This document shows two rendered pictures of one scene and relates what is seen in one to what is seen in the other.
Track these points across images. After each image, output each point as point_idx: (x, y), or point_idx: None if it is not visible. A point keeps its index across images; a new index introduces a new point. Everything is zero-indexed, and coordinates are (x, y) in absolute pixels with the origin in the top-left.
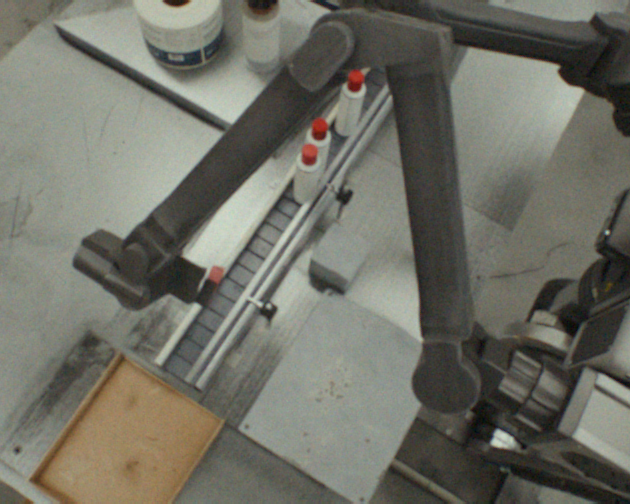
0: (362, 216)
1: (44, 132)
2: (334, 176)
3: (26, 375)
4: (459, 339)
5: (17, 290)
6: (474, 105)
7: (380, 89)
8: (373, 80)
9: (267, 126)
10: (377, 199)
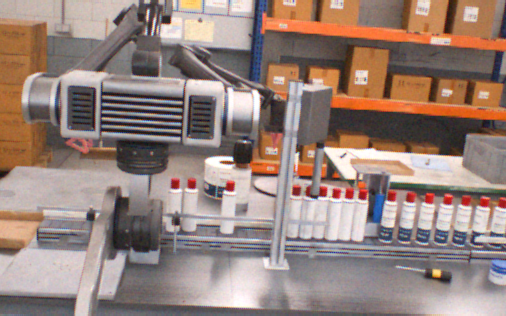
0: (183, 258)
1: None
2: (193, 235)
3: (18, 207)
4: (63, 70)
5: (59, 198)
6: (306, 276)
7: (264, 236)
8: (267, 233)
9: None
10: (199, 260)
